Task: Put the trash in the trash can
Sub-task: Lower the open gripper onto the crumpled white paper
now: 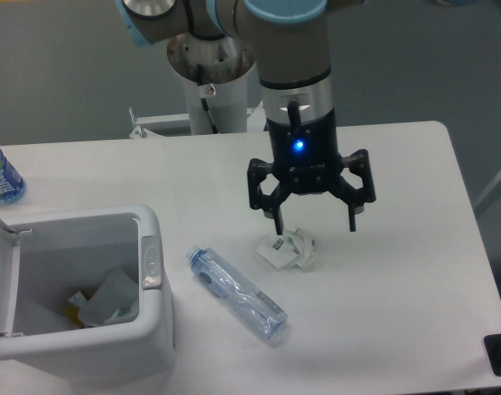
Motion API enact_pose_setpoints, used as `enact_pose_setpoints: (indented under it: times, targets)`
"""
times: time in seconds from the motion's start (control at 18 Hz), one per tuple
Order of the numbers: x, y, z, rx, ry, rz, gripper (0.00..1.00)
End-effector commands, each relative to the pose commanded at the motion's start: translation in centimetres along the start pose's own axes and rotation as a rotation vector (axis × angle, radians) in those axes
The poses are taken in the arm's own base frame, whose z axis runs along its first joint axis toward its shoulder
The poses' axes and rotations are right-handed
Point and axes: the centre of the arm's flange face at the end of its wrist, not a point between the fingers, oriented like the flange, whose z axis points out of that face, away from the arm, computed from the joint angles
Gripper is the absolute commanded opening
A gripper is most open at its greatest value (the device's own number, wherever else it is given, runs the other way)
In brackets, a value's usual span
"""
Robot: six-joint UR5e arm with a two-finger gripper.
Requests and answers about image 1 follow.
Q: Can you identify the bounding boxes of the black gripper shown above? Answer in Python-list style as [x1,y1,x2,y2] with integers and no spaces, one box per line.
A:
[246,105,378,235]

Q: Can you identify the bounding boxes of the white paper trash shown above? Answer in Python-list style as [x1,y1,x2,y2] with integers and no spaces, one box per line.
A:
[255,228,317,272]

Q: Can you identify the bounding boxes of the clear plastic water bottle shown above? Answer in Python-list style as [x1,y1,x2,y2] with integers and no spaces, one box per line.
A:
[186,246,288,342]

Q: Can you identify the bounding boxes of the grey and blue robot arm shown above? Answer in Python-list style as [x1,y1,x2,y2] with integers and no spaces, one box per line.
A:
[116,1,376,232]

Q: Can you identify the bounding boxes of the white trash can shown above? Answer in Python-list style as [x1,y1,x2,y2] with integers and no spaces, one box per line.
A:
[0,205,175,382]

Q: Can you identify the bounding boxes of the white paper in bin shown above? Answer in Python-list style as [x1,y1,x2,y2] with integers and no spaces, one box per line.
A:
[67,267,140,328]

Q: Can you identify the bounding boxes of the yellow scrap in bin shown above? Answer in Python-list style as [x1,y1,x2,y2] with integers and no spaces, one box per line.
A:
[64,304,84,328]

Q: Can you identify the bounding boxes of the blue labelled water bottle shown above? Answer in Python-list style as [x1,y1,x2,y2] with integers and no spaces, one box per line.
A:
[0,149,26,204]

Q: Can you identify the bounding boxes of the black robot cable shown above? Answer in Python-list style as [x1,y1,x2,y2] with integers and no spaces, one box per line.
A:
[196,63,219,135]

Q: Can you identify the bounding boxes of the white pedestal base frame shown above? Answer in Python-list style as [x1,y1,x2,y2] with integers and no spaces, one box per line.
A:
[128,102,268,139]

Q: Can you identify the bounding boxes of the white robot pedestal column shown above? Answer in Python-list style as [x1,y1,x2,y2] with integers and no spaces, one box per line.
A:
[167,33,255,135]

